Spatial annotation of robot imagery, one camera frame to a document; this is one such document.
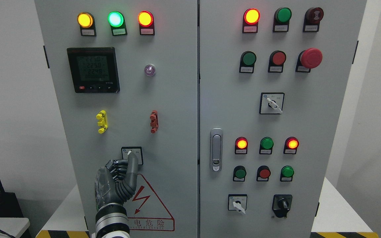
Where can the white rotary switch bottom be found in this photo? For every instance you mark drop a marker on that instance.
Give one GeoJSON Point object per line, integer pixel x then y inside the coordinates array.
{"type": "Point", "coordinates": [237, 202]}

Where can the white table left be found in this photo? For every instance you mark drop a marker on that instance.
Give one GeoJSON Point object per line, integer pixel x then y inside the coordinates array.
{"type": "Point", "coordinates": [17, 227]}

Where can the right grey cabinet door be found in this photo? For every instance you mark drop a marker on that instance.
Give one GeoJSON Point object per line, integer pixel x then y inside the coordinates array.
{"type": "Point", "coordinates": [231, 101]}

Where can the small clear lamp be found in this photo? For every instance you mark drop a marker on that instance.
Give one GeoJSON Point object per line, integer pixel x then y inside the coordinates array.
{"type": "Point", "coordinates": [150, 70]}

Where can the yellow indicator light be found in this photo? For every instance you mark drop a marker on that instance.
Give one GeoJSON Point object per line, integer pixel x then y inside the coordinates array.
{"type": "Point", "coordinates": [87, 24]}

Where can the yellow terminal clip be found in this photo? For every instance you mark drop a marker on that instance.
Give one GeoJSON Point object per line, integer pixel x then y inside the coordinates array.
{"type": "Point", "coordinates": [102, 121]}

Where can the green indicator lower middle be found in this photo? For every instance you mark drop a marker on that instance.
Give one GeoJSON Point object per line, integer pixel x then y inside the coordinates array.
{"type": "Point", "coordinates": [266, 146]}

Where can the red terminal clip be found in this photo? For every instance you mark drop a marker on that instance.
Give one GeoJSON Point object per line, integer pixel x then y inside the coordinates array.
{"type": "Point", "coordinates": [154, 123]}

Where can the left grey cabinet door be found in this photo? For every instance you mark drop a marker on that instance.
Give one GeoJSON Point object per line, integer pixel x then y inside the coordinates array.
{"type": "Point", "coordinates": [170, 155]}

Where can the white rotary light switch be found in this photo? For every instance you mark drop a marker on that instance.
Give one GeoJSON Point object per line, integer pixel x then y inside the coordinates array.
{"type": "Point", "coordinates": [136, 150]}

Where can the green push button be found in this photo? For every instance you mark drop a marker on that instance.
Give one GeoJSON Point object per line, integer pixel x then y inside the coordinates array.
{"type": "Point", "coordinates": [286, 174]}
{"type": "Point", "coordinates": [247, 62]}
{"type": "Point", "coordinates": [239, 174]}

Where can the silver door handle lock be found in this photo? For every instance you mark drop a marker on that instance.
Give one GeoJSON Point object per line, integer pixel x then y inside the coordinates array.
{"type": "Point", "coordinates": [216, 146]}

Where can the green indicator top right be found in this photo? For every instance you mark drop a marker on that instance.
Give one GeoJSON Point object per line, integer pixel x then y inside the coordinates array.
{"type": "Point", "coordinates": [282, 18]}

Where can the red electric warning sticker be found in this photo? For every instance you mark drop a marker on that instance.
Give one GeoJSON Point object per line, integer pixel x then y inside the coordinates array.
{"type": "Point", "coordinates": [146, 211]}

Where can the red lit indicator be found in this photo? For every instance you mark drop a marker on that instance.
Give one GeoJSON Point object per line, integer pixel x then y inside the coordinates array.
{"type": "Point", "coordinates": [250, 21]}
{"type": "Point", "coordinates": [290, 146]}
{"type": "Point", "coordinates": [241, 146]}

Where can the red lit indicator top right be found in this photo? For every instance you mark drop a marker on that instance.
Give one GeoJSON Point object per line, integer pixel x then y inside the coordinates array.
{"type": "Point", "coordinates": [250, 21]}

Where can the green push button lower right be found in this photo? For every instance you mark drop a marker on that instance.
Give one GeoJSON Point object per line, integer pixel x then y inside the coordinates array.
{"type": "Point", "coordinates": [286, 174]}

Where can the white rotary switch upper right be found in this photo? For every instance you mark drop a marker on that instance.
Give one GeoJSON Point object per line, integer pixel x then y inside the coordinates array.
{"type": "Point", "coordinates": [271, 103]}

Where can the red emergency stop button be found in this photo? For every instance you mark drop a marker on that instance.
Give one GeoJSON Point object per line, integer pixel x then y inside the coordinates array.
{"type": "Point", "coordinates": [308, 59]}

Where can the white platform base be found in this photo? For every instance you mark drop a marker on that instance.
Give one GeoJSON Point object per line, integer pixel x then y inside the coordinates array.
{"type": "Point", "coordinates": [334, 214]}

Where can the red lit indicator left door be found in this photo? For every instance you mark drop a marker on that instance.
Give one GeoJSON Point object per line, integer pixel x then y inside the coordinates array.
{"type": "Point", "coordinates": [146, 23]}

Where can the dark grey robotic hand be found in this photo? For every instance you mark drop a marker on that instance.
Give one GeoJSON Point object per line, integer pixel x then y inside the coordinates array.
{"type": "Point", "coordinates": [116, 182]}

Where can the grey cabinet door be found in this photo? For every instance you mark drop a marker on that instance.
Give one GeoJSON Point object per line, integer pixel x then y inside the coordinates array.
{"type": "Point", "coordinates": [170, 155]}
{"type": "Point", "coordinates": [231, 101]}

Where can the red lit indicator lower left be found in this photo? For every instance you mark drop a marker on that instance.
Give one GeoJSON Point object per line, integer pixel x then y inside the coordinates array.
{"type": "Point", "coordinates": [241, 146]}

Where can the red push button lower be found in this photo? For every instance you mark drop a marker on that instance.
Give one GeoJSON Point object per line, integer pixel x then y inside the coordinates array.
{"type": "Point", "coordinates": [263, 174]}

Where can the red lit indicator lower right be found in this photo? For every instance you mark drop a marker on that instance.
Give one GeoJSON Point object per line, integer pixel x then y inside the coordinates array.
{"type": "Point", "coordinates": [290, 146]}

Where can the green push button lower left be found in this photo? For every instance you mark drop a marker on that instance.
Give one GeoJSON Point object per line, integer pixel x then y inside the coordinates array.
{"type": "Point", "coordinates": [239, 174]}

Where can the green push button upper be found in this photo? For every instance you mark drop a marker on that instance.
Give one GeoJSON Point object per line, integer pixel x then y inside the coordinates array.
{"type": "Point", "coordinates": [247, 62]}

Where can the red push button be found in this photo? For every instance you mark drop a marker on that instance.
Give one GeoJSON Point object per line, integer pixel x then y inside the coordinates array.
{"type": "Point", "coordinates": [276, 61]}
{"type": "Point", "coordinates": [263, 174]}

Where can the green lit indicator light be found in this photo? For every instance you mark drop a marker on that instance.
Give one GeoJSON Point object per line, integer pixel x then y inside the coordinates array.
{"type": "Point", "coordinates": [117, 23]}

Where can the black rotary selector switch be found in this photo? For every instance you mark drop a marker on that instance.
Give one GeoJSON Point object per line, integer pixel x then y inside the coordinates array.
{"type": "Point", "coordinates": [281, 205]}

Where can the black digital power meter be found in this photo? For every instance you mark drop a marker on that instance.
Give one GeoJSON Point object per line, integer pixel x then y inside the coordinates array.
{"type": "Point", "coordinates": [93, 69]}

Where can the dark red buzzer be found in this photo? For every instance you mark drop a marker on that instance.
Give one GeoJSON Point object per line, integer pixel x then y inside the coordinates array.
{"type": "Point", "coordinates": [313, 17]}

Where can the red push button upper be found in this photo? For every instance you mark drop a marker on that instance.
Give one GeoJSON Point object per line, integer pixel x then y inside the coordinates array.
{"type": "Point", "coordinates": [276, 61]}

